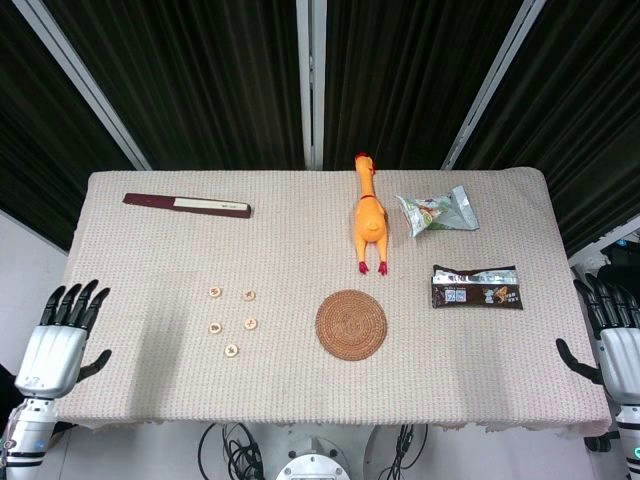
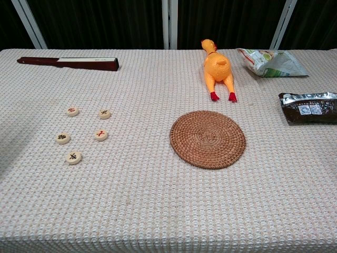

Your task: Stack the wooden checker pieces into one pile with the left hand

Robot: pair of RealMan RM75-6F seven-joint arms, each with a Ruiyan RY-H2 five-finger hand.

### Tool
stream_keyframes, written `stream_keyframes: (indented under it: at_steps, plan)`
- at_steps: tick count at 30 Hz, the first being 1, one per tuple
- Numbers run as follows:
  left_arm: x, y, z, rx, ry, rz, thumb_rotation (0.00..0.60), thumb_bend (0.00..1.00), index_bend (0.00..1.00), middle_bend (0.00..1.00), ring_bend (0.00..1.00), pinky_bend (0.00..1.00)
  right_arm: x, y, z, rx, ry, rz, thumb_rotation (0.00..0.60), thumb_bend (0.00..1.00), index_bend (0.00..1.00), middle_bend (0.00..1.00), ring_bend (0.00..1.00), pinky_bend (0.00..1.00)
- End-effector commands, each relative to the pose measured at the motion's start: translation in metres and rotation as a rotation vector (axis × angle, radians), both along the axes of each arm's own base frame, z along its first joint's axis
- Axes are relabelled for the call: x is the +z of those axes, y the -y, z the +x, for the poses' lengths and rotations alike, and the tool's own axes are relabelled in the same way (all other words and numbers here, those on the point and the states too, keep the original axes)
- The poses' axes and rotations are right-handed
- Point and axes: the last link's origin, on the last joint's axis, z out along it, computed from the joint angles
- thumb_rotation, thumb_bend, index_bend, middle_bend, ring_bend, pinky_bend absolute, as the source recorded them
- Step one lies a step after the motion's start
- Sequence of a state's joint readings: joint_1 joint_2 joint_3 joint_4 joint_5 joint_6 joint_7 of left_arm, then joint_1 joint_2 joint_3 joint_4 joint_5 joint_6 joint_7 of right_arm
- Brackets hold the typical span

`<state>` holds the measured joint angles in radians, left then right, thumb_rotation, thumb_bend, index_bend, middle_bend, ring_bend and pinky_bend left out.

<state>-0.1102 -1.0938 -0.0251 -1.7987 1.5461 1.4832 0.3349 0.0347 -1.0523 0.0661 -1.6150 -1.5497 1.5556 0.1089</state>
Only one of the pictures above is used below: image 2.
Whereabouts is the wooden chess piece red cross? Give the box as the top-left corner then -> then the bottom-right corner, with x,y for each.
94,129 -> 108,142

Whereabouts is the dark red folded fan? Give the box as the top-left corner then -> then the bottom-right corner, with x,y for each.
16,56 -> 120,72

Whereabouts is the dark brown snack packet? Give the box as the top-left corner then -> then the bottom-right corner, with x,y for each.
278,92 -> 337,125

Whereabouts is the beige woven tablecloth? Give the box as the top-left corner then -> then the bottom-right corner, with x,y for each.
0,48 -> 337,253

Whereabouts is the black curtain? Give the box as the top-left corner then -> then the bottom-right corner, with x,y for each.
0,0 -> 337,51

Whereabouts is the round woven rattan coaster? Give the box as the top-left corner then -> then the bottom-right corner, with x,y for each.
169,110 -> 247,170

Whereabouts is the yellow rubber chicken toy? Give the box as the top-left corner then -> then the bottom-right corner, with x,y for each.
201,38 -> 238,103

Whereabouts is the green white snack bag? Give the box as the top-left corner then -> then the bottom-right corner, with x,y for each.
236,47 -> 309,78

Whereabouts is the white metal frame post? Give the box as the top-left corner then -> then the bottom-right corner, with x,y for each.
161,0 -> 179,50
269,0 -> 299,51
10,0 -> 48,50

